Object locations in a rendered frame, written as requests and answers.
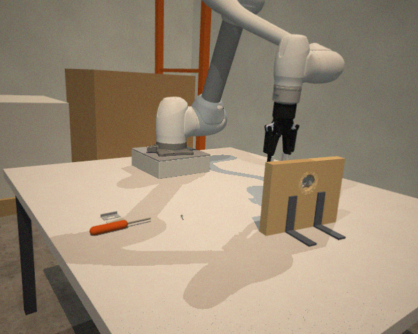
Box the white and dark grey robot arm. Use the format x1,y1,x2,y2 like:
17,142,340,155
147,0,345,157

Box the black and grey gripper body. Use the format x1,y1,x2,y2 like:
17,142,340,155
272,102,297,134

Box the orange-handled screwdriver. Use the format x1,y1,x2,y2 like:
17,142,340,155
89,218,151,235

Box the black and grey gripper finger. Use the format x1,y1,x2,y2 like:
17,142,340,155
281,123,300,161
263,122,284,162

